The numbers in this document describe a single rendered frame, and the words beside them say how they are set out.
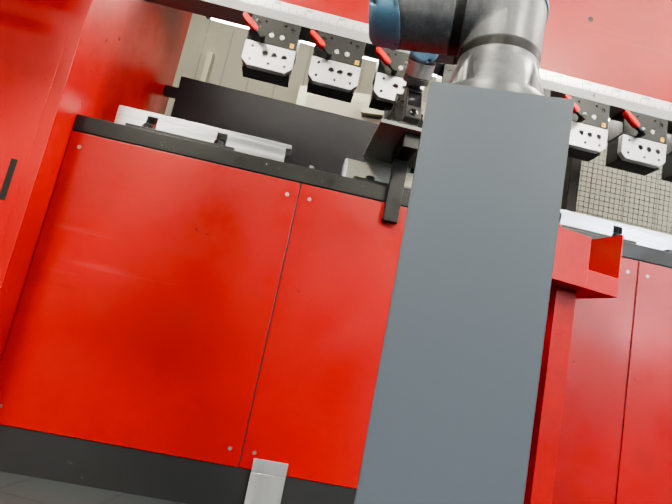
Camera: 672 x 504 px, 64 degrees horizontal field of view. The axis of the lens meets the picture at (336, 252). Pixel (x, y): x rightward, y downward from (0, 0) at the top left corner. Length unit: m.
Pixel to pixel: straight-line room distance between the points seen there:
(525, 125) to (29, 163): 1.11
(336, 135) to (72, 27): 1.06
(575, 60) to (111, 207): 1.47
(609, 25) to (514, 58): 1.31
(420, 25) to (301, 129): 1.39
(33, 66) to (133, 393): 0.82
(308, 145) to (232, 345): 1.04
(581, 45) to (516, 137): 1.31
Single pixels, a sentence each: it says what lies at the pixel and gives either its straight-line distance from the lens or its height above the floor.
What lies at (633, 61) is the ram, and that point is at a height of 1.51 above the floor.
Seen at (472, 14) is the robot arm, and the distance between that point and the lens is 0.84.
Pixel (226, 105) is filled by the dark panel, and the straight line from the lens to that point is 2.23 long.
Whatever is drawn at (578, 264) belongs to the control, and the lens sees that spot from 1.31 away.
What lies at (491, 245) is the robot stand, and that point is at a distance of 0.67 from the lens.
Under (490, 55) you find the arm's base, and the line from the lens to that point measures 0.80.
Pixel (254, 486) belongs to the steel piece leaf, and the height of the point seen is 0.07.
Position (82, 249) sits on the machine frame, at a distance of 1.47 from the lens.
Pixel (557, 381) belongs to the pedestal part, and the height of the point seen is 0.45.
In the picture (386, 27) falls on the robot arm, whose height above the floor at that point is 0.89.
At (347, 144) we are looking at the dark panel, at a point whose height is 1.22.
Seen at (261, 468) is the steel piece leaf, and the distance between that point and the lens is 1.40.
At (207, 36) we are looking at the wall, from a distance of 4.36.
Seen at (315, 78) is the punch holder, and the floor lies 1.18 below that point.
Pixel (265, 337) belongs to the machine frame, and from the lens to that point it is 1.38.
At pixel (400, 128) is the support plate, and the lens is 1.40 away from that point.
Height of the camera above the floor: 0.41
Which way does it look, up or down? 10 degrees up
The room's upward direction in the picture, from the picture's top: 11 degrees clockwise
